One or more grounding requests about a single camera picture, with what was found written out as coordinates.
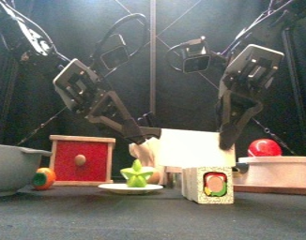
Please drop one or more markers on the white box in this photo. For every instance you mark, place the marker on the white box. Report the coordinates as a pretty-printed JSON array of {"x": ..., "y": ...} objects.
[{"x": 197, "y": 148}]

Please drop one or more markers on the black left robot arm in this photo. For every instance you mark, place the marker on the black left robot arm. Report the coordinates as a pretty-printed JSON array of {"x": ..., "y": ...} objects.
[{"x": 33, "y": 34}]

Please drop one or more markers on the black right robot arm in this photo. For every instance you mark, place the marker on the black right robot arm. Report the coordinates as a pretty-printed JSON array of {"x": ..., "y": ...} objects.
[{"x": 269, "y": 28}]

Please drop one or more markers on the white toy sushi roll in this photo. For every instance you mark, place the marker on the white toy sushi roll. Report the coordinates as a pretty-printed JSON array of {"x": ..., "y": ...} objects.
[{"x": 197, "y": 186}]

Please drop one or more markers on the red toy ball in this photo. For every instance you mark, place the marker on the red toy ball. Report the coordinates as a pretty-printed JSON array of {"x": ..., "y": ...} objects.
[{"x": 265, "y": 147}]

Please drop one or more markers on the tan toy egg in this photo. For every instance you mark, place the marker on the tan toy egg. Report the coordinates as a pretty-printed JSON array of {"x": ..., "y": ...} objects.
[{"x": 156, "y": 175}]

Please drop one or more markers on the green toy star fruit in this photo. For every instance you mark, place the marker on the green toy star fruit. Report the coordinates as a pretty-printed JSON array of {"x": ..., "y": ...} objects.
[{"x": 136, "y": 176}]

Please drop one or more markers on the wooden box red drawer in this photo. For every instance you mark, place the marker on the wooden box red drawer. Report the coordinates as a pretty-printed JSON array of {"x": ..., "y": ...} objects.
[{"x": 82, "y": 161}]

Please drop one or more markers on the small white plate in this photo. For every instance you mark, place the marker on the small white plate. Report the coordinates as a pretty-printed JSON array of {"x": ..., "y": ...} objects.
[{"x": 130, "y": 188}]

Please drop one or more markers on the orange and green toy fruit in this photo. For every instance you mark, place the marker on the orange and green toy fruit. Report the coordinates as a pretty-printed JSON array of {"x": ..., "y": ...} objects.
[{"x": 45, "y": 178}]

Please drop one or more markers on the grey toy pot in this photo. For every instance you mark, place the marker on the grey toy pot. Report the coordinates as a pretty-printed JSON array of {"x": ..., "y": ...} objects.
[{"x": 11, "y": 167}]

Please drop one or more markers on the black frame post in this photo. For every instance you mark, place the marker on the black frame post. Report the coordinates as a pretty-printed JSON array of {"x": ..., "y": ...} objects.
[{"x": 292, "y": 93}]

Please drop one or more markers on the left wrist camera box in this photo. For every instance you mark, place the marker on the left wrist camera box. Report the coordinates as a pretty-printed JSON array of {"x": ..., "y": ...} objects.
[{"x": 114, "y": 56}]

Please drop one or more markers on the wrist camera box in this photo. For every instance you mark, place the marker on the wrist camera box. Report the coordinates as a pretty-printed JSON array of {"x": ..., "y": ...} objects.
[
  {"x": 196, "y": 60},
  {"x": 114, "y": 56}
]

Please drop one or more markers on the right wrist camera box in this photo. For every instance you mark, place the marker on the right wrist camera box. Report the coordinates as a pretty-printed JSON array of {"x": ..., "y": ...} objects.
[{"x": 196, "y": 60}]

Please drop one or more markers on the grey vertical frame pole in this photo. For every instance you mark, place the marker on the grey vertical frame pole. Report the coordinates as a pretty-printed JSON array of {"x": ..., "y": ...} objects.
[{"x": 153, "y": 78}]

